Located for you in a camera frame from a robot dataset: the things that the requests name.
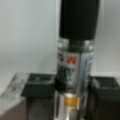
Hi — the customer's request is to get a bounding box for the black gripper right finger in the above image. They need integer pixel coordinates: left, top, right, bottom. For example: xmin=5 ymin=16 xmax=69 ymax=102
xmin=87 ymin=76 xmax=120 ymax=120

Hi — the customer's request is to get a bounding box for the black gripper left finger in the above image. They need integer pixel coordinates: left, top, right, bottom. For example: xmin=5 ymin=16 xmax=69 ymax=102
xmin=22 ymin=73 xmax=55 ymax=120

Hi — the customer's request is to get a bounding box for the black pen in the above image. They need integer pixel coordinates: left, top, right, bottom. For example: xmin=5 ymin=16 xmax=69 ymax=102
xmin=53 ymin=0 xmax=100 ymax=120

